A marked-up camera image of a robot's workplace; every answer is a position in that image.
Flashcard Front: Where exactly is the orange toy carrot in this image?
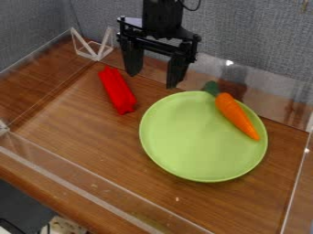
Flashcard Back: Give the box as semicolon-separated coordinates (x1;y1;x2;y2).
204;80;261;141

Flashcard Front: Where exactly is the red folded cloth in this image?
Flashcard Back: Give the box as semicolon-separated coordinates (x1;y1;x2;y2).
98;66;137;114

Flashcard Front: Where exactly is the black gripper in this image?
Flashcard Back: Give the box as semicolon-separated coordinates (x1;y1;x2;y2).
118;16;202;89

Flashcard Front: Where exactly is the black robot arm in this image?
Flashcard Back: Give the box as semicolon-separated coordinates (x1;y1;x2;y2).
118;0;202;89

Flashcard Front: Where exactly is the green round plate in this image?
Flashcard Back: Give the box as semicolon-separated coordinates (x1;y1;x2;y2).
138;91;268;183

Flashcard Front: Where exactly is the clear acrylic enclosure wall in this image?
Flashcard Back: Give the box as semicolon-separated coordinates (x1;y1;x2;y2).
0;33;313;234

